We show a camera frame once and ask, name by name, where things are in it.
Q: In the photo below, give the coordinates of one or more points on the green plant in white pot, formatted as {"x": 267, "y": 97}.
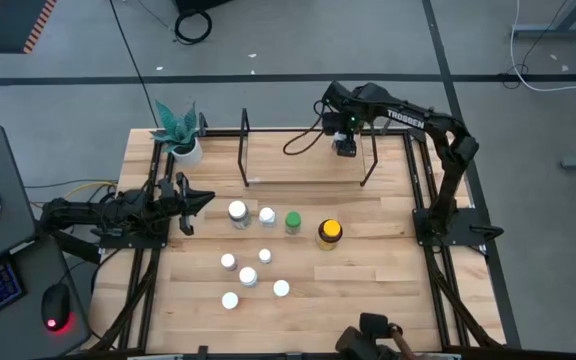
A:
{"x": 188, "y": 155}

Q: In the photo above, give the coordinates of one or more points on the black aluminium table frame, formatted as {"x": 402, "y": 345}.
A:
{"x": 220, "y": 133}

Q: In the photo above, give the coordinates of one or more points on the dark mat orange striped edges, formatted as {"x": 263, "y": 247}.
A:
{"x": 8, "y": 25}

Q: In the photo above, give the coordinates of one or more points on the small bottle pink label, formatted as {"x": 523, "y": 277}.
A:
{"x": 227, "y": 260}

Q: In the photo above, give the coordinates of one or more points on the orange pill bottle white cap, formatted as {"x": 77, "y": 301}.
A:
{"x": 281, "y": 288}
{"x": 229, "y": 300}

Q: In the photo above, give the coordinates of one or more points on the black handheld camera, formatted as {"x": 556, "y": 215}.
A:
{"x": 368, "y": 325}

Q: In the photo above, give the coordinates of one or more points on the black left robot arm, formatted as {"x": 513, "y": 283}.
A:
{"x": 93, "y": 212}

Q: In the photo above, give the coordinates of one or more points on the small white printed-cap bottle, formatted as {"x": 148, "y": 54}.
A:
{"x": 265, "y": 255}

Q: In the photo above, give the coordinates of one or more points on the amber bottle yellow cap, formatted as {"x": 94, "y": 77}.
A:
{"x": 331, "y": 229}

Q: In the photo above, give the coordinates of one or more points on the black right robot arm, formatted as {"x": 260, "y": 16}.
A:
{"x": 408, "y": 119}

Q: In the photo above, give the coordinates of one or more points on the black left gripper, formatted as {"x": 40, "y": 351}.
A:
{"x": 170, "y": 197}

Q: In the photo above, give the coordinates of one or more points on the green cap medicine bottle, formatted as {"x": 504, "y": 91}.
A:
{"x": 293, "y": 219}

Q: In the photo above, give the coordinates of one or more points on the person's hand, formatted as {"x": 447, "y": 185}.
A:
{"x": 402, "y": 347}

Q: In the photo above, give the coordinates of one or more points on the dark grey desk top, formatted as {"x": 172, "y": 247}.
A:
{"x": 28, "y": 345}

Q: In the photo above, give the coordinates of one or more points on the black box on floor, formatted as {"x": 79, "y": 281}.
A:
{"x": 198, "y": 4}

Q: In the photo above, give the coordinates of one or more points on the large clear bottle green label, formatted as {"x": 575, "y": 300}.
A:
{"x": 238, "y": 211}

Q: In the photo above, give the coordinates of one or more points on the black computer mouse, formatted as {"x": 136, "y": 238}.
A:
{"x": 55, "y": 305}

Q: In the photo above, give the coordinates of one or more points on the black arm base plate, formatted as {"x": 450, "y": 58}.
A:
{"x": 470, "y": 227}
{"x": 133, "y": 243}

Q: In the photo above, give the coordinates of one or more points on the grey metal desk frame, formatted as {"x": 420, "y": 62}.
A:
{"x": 558, "y": 31}

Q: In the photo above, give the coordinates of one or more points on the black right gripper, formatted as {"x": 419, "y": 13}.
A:
{"x": 340, "y": 122}

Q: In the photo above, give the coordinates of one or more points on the white medicine bottle white cap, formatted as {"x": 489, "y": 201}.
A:
{"x": 267, "y": 215}
{"x": 247, "y": 274}

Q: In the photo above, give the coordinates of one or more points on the wooden shelf black metal frame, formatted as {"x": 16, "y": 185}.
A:
{"x": 293, "y": 165}

